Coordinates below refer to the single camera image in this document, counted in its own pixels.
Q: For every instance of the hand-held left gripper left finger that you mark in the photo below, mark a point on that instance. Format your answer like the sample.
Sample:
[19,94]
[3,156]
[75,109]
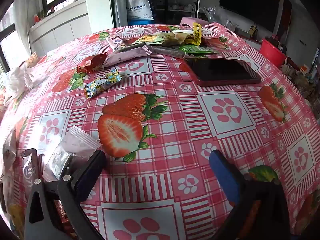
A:
[83,180]

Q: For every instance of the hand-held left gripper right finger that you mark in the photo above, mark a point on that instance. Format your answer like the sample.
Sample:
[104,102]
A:
[225,177]

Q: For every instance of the pale purple snack packet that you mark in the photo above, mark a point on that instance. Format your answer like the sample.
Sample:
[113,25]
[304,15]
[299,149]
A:
[126,56]

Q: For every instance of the silver snack packet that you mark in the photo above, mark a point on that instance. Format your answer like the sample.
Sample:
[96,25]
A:
[30,170]
[58,163]

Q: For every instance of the white zigzag edged packet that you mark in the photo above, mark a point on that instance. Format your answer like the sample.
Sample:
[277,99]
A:
[80,142]

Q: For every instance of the cartoon cat snack packet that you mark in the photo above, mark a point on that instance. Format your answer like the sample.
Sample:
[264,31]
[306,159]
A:
[103,82]

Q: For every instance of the black tablet with red case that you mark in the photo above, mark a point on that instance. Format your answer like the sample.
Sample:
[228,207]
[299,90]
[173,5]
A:
[222,71]

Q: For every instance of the red snack packet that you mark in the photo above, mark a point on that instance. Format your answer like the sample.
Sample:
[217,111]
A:
[91,63]

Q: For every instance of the white plastic bag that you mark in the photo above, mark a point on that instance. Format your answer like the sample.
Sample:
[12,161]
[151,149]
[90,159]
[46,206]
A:
[18,78]

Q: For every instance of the green snack packet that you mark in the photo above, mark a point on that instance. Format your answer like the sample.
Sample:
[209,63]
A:
[197,48]

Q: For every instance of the red plastic bucket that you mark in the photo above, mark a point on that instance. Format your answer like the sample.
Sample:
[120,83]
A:
[272,52]

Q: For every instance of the small white cartoon packet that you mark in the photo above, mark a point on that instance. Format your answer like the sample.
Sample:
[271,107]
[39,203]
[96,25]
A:
[115,43]

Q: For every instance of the yellow hanging snack packet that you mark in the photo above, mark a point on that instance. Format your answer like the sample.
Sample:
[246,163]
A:
[197,33]

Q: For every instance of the yellow green snack bag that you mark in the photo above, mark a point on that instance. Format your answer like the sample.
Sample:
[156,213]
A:
[160,38]

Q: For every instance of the white cabinet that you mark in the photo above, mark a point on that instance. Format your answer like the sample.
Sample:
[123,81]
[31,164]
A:
[60,27]

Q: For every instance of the pink plastic stool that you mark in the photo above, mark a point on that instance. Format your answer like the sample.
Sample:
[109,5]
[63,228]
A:
[192,21]

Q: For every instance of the clear plastic bag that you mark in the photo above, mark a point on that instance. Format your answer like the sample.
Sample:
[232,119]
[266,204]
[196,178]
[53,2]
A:
[216,15]

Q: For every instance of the white bag with blue print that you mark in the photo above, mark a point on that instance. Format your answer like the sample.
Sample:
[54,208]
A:
[138,8]

